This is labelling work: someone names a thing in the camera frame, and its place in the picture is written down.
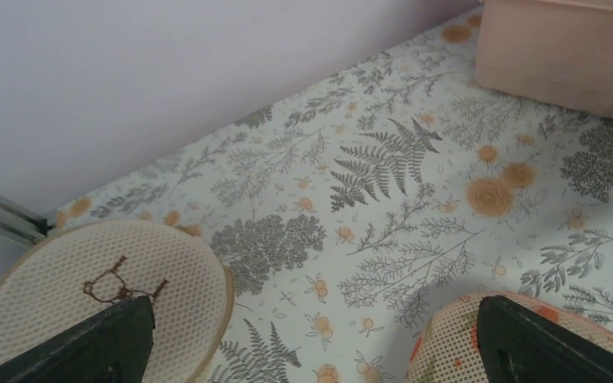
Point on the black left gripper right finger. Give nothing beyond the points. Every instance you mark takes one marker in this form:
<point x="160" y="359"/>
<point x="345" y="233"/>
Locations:
<point x="518" y="345"/>

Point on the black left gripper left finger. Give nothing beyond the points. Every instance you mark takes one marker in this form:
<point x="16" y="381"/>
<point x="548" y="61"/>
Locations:
<point x="113" y="345"/>

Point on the floral peach mesh laundry bag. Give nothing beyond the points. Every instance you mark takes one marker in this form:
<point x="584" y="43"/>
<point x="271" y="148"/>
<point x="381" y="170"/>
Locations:
<point x="447" y="349"/>

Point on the beige round mesh laundry bag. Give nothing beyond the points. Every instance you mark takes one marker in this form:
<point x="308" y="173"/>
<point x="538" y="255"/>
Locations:
<point x="80" y="272"/>

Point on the floral patterned table mat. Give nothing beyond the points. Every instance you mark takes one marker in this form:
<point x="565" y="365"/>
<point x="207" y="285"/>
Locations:
<point x="353" y="211"/>

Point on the pink plastic bin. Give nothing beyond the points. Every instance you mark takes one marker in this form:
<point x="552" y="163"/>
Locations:
<point x="556" y="52"/>

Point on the aluminium frame post left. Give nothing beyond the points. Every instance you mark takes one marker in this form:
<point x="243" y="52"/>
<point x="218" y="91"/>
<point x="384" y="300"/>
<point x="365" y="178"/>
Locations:
<point x="21" y="225"/>

